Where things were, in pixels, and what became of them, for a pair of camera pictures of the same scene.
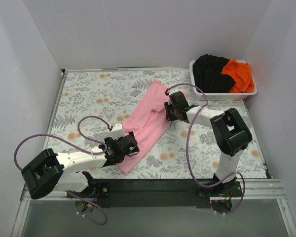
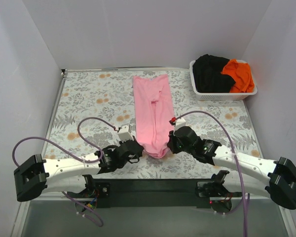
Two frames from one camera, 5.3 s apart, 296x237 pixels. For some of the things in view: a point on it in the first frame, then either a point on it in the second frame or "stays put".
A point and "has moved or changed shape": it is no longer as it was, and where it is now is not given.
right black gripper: [170, 112] to [172, 144]
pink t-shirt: [149, 117] has moved or changed shape
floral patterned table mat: [89, 103] stays put
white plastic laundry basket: [224, 96] stays put
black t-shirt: [207, 75] stays put
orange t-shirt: [241, 72] stays put
